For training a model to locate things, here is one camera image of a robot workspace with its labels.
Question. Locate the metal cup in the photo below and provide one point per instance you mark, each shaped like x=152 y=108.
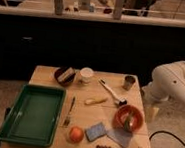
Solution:
x=128 y=82

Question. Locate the yellow banana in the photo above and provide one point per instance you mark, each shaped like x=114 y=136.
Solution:
x=94 y=101

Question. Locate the orange bowl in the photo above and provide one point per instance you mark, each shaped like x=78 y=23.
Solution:
x=123 y=112

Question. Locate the wooden table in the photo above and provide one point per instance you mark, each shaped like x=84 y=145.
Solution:
x=88 y=115

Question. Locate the green item in bowl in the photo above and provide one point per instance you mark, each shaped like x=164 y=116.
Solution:
x=127 y=123

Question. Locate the cake slice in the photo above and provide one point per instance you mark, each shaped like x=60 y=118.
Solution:
x=65 y=74

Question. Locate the white paper cup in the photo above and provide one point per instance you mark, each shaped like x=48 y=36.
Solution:
x=86 y=74

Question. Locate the blue-grey cloth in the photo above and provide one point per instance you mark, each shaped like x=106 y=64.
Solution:
x=120 y=136

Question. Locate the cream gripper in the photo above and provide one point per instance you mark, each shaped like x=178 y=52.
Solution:
x=151 y=112

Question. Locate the orange fruit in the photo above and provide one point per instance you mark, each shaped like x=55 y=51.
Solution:
x=76 y=134

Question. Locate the metal fork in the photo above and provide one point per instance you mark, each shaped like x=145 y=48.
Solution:
x=68 y=118

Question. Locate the blue sponge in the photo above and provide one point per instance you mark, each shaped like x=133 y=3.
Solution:
x=95 y=131

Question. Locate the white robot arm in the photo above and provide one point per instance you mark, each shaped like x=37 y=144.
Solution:
x=168 y=80

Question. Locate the green plastic tray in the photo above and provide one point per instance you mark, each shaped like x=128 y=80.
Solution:
x=33 y=119

